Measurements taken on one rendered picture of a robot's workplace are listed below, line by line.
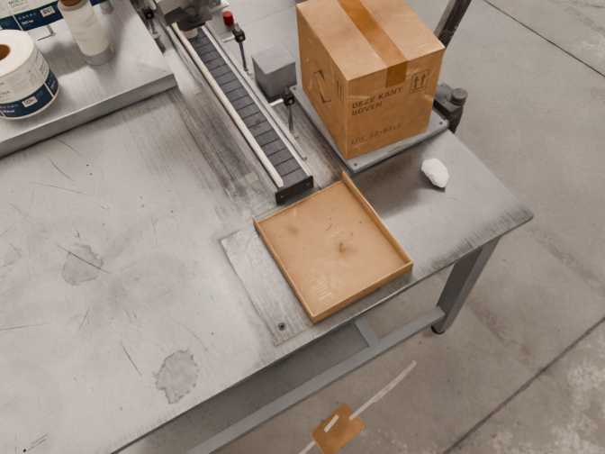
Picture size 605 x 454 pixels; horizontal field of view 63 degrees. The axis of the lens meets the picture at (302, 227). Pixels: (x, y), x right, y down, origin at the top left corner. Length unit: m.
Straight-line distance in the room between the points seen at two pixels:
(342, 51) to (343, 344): 0.97
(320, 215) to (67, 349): 0.65
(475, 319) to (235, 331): 1.18
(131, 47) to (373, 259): 1.02
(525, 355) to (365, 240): 1.05
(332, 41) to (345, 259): 0.50
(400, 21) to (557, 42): 2.04
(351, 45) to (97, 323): 0.85
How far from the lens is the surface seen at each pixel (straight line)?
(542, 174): 2.52
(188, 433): 1.71
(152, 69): 1.60
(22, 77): 1.56
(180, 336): 1.13
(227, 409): 1.69
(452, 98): 2.28
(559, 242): 2.33
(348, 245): 1.17
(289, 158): 1.26
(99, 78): 1.64
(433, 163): 1.29
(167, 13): 1.41
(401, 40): 1.20
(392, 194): 1.26
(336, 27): 1.23
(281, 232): 1.19
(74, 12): 1.59
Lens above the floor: 1.85
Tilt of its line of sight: 58 degrees down
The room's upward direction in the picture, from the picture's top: 6 degrees counter-clockwise
